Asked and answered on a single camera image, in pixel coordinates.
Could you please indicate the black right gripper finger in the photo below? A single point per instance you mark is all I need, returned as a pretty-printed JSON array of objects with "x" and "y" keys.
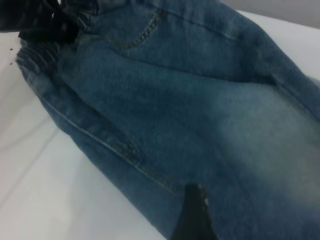
[{"x": 195, "y": 220}]

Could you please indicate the blue denim shorts with print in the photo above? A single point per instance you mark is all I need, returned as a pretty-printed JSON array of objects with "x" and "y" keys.
[{"x": 175, "y": 100}]

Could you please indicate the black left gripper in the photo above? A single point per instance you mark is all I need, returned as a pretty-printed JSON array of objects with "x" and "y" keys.
[{"x": 22, "y": 12}]

